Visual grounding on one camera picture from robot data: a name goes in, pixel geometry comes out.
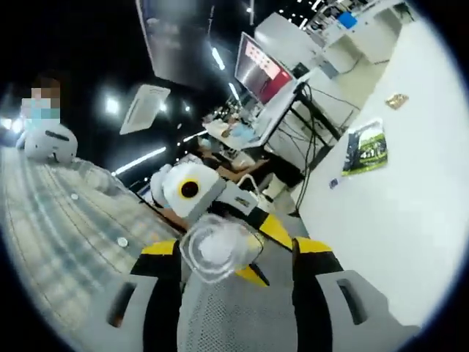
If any open laptop red screen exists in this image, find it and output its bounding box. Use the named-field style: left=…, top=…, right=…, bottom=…
left=233, top=31, right=313, bottom=150

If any green black sachet packet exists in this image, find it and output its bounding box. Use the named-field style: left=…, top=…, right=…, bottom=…
left=341, top=117, right=389, bottom=178

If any blue storage bin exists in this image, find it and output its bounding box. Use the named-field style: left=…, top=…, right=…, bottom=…
left=336, top=12, right=359, bottom=30

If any dark hanging ceiling panel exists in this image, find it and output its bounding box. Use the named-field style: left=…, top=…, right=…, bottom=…
left=134, top=0, right=218, bottom=89

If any black laptop stand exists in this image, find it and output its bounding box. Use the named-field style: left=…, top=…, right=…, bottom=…
left=263, top=82, right=345, bottom=155

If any long white counter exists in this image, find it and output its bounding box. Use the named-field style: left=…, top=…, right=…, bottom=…
left=318, top=0, right=410, bottom=69

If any ceiling air conditioner unit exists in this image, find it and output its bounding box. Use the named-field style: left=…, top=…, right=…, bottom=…
left=119, top=84, right=172, bottom=136

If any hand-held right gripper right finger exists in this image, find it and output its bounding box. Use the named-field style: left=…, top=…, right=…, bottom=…
left=291, top=236, right=422, bottom=352

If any grey mesh office chair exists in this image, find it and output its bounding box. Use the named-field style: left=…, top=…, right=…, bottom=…
left=178, top=271, right=298, bottom=352

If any person's plaid shirt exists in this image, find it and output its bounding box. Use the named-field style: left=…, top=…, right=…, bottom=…
left=0, top=146, right=179, bottom=331

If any gold foil packet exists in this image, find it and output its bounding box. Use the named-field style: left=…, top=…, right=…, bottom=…
left=383, top=92, right=410, bottom=110

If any white worn device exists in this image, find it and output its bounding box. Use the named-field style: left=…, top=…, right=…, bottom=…
left=23, top=122, right=78, bottom=164

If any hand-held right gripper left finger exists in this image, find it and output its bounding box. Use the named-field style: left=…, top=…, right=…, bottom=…
left=95, top=238, right=184, bottom=352

